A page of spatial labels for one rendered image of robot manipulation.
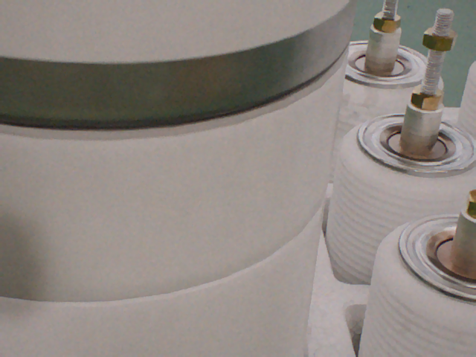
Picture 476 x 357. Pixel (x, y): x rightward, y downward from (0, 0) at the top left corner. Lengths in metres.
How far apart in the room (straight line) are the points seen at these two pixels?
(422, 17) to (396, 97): 0.85
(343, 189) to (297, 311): 0.41
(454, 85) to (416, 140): 0.72
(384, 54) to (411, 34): 0.76
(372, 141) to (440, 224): 0.09
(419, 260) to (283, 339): 0.32
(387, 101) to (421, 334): 0.23
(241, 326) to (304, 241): 0.02
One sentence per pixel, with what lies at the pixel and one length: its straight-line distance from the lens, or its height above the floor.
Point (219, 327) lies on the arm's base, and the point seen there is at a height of 0.43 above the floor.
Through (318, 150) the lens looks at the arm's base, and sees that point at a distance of 0.16.
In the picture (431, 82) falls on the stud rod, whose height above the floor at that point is 0.30.
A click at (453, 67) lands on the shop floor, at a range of 1.35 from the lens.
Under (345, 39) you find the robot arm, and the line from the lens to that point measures 0.15.
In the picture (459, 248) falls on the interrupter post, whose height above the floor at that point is 0.26.
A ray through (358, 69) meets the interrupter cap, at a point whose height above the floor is 0.25.
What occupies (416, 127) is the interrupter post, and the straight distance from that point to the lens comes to 0.58.
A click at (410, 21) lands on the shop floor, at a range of 1.49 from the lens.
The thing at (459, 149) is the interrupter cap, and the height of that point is 0.25.
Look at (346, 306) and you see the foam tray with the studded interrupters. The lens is 0.57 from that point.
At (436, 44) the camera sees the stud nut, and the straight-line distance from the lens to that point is 0.56.
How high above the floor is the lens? 0.53
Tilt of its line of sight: 32 degrees down
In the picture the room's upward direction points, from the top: 5 degrees clockwise
